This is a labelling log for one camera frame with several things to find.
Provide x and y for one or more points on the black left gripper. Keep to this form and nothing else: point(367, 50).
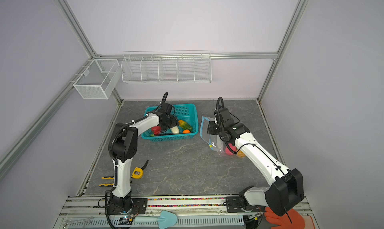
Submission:
point(175, 122)

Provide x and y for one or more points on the red pepper toy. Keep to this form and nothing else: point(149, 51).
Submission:
point(156, 130)

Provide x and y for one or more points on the yellow tape measure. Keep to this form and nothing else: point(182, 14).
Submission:
point(139, 172)

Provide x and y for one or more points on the white mesh wall box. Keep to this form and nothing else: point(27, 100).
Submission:
point(99, 79)

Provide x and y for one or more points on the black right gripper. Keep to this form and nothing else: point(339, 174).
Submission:
point(211, 131)

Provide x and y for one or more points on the silver wrench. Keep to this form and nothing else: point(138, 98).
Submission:
point(81, 222)

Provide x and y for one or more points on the clear zip top bag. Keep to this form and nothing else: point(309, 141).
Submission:
point(214, 142)

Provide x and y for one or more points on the teal silicone spatula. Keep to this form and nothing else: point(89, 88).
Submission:
point(165, 219)

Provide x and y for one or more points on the orange gloved hand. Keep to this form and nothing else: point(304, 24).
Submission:
point(291, 220)

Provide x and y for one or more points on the yellow handled pliers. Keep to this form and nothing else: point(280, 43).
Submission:
point(107, 182)

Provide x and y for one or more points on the pink dragon fruit toy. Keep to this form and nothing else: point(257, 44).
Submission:
point(228, 152)

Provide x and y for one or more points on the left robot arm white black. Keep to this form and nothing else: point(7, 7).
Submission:
point(123, 146)

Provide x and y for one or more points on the white wire wall rack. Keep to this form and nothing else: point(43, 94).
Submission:
point(175, 66)

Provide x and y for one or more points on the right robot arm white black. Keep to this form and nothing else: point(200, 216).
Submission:
point(286, 186)

